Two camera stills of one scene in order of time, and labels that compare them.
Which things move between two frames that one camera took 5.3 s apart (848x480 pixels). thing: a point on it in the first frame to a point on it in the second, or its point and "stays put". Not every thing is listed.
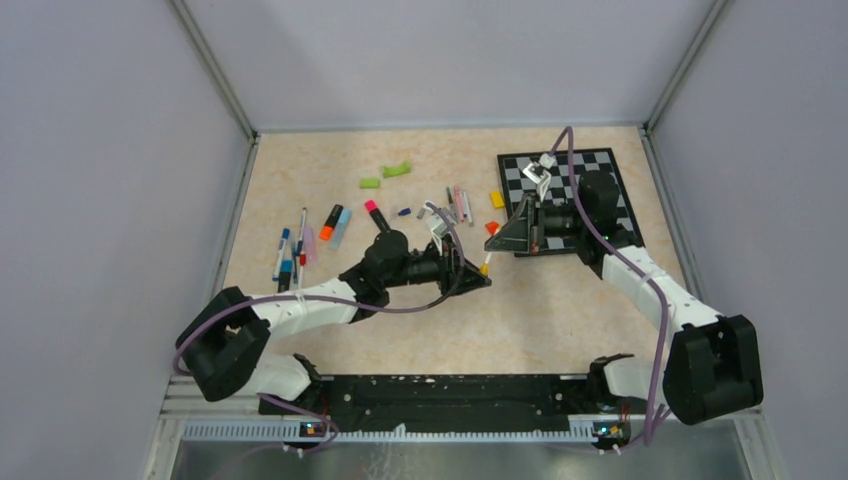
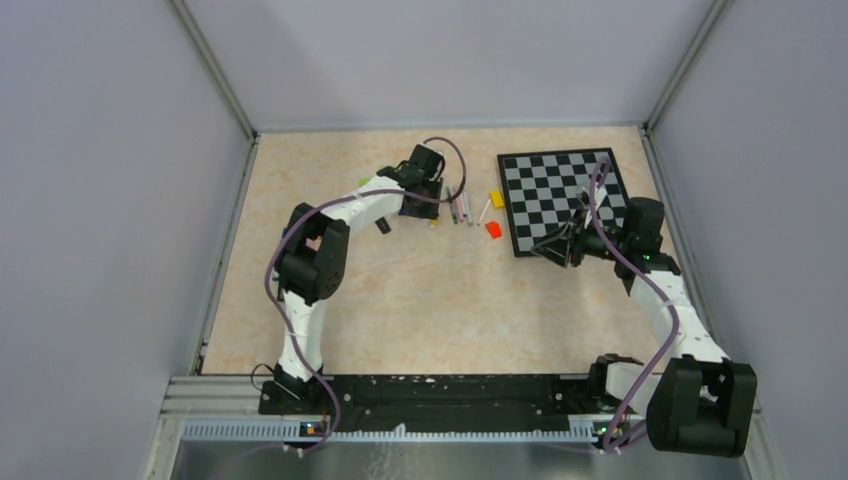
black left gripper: (448, 263) to (430, 211)
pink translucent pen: (458, 192) stays put
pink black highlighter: (376, 214) stays put
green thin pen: (450, 200) stays put
